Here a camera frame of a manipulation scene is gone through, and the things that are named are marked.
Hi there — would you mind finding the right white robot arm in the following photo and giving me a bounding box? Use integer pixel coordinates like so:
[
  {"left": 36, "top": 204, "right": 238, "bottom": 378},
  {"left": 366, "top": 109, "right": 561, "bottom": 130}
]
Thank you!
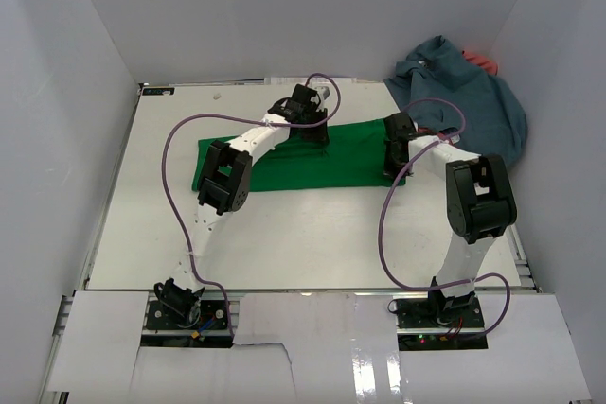
[{"left": 383, "top": 113, "right": 517, "bottom": 327}]

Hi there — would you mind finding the green polo shirt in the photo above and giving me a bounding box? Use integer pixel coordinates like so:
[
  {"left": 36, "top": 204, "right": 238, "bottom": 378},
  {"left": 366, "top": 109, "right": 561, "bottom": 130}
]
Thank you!
[{"left": 191, "top": 119, "right": 394, "bottom": 192}]

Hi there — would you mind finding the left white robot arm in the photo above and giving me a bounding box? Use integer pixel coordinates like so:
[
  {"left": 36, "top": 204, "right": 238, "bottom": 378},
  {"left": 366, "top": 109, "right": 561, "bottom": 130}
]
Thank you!
[{"left": 153, "top": 82, "right": 335, "bottom": 329}]

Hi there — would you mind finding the white printed label strip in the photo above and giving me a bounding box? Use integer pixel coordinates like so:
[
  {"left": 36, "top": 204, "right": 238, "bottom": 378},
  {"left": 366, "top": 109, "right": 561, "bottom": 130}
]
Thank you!
[{"left": 263, "top": 77, "right": 358, "bottom": 85}]

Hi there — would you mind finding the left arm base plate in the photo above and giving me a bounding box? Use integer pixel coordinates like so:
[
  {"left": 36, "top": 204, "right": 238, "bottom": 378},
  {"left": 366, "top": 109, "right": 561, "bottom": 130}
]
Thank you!
[{"left": 141, "top": 300, "right": 233, "bottom": 349}]

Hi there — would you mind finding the black label sticker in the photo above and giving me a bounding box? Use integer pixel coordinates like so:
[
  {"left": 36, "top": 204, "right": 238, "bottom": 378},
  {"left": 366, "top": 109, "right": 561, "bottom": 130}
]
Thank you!
[{"left": 141, "top": 87, "right": 175, "bottom": 97}]

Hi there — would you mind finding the blue-grey t shirt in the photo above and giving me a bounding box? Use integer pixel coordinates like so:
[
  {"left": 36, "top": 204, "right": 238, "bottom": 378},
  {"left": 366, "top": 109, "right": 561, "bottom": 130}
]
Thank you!
[{"left": 384, "top": 36, "right": 527, "bottom": 167}]

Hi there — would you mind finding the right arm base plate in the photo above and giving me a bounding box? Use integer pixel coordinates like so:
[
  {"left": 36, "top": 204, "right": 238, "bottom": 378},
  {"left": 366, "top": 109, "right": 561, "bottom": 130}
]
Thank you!
[{"left": 387, "top": 298, "right": 489, "bottom": 352}]

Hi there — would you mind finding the white paper sheet front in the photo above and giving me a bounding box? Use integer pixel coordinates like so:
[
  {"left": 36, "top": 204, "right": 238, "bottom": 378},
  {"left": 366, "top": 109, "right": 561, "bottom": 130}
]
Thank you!
[{"left": 47, "top": 291, "right": 591, "bottom": 403}]

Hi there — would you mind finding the coral red t shirt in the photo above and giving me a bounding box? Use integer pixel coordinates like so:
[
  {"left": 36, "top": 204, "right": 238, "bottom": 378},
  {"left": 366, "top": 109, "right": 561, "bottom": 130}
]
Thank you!
[{"left": 462, "top": 50, "right": 498, "bottom": 76}]

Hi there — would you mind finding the aluminium table frame rail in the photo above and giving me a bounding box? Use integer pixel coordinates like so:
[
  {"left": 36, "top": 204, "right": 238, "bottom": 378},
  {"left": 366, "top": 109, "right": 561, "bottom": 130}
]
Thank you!
[{"left": 485, "top": 224, "right": 538, "bottom": 293}]

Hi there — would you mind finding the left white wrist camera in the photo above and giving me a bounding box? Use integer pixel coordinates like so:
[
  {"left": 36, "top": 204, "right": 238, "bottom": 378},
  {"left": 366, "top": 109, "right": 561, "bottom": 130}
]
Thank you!
[{"left": 313, "top": 85, "right": 330, "bottom": 102}]

